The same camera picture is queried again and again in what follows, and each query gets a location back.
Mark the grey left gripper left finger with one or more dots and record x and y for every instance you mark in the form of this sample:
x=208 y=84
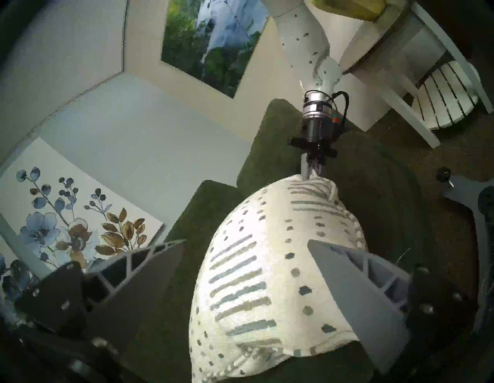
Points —
x=127 y=293

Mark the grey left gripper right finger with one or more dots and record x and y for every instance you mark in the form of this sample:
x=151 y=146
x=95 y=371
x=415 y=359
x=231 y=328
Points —
x=366 y=305

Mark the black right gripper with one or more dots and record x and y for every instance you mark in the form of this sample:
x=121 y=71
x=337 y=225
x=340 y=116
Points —
x=316 y=133

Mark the cream dotted striped cushion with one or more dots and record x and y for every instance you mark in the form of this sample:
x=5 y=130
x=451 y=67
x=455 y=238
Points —
x=262 y=289

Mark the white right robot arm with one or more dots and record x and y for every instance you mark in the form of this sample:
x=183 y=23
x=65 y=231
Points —
x=305 y=42

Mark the green sofa armrest cushion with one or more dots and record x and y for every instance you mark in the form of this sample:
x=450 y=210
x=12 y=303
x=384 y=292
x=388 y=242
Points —
x=270 y=146

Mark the green sofa back cushion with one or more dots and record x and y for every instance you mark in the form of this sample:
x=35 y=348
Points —
x=208 y=216

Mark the floral painting brown leaves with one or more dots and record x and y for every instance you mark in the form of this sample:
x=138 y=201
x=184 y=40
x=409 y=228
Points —
x=77 y=231

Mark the green fabric sofa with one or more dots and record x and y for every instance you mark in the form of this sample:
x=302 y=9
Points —
x=386 y=200

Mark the black base knob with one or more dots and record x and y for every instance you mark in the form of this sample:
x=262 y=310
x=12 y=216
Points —
x=444 y=174

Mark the waterfall landscape painting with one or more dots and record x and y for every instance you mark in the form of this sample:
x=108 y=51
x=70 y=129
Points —
x=216 y=50

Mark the white slatted chair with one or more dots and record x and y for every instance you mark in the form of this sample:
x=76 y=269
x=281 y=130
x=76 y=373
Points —
x=444 y=96

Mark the black round base dial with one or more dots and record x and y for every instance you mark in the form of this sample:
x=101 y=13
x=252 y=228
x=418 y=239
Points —
x=487 y=200

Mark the yellow-green ceramic lamp base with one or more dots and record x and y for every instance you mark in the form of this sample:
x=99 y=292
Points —
x=347 y=9

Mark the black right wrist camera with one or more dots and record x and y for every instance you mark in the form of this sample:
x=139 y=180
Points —
x=336 y=126

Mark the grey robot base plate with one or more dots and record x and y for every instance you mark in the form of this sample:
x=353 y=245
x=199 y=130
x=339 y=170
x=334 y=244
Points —
x=463 y=189

